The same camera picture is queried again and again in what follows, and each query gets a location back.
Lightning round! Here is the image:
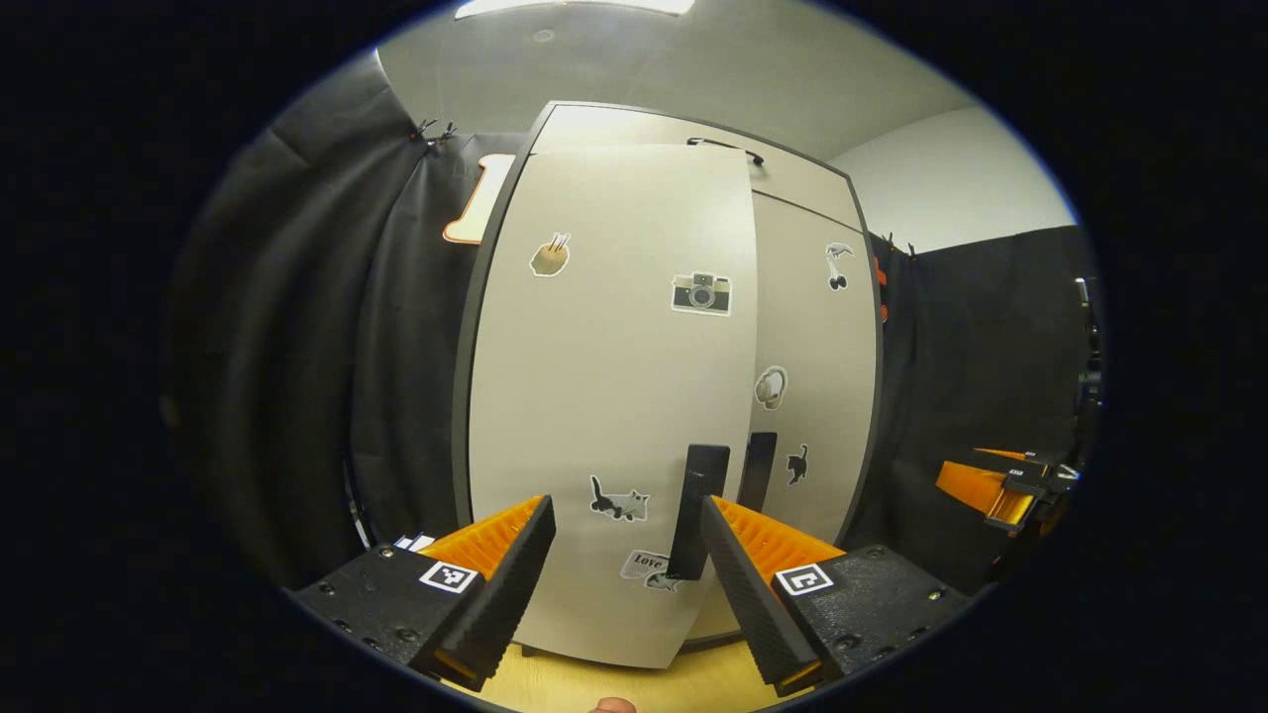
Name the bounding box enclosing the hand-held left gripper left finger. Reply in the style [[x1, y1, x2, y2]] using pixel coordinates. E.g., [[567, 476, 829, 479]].
[[285, 493, 557, 692]]

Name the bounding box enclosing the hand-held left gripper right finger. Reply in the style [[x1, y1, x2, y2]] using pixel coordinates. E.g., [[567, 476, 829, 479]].
[[700, 494, 970, 697]]

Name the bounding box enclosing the white cabinet door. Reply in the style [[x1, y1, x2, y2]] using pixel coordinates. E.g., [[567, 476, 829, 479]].
[[684, 188, 881, 643], [466, 144, 761, 669]]

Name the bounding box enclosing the white and grey cabinet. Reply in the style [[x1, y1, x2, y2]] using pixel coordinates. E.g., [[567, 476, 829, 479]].
[[451, 99, 886, 671]]

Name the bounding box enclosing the white cabinet drawer front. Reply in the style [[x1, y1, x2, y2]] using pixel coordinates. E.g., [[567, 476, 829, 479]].
[[530, 102, 863, 234]]

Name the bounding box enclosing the black backdrop cloth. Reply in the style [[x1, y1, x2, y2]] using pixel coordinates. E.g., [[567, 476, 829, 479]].
[[163, 54, 1101, 597]]

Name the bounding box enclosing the ceiling light panel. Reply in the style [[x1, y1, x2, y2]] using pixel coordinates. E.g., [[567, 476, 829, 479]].
[[454, 0, 696, 21]]

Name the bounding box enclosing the black drawer handle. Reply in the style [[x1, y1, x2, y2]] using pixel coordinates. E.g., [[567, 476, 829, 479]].
[[687, 137, 765, 166]]

